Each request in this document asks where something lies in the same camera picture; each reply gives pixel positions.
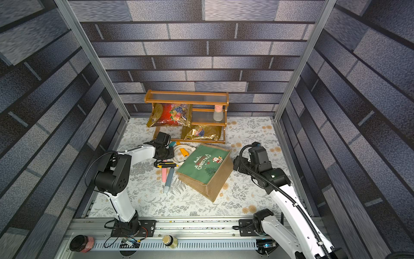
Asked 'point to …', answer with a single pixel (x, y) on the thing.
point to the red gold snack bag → (173, 114)
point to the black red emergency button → (81, 243)
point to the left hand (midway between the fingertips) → (172, 152)
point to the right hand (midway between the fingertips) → (240, 161)
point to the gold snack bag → (201, 132)
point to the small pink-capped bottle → (218, 115)
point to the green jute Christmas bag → (207, 169)
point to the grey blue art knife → (169, 179)
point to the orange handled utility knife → (184, 152)
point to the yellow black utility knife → (166, 164)
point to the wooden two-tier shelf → (203, 107)
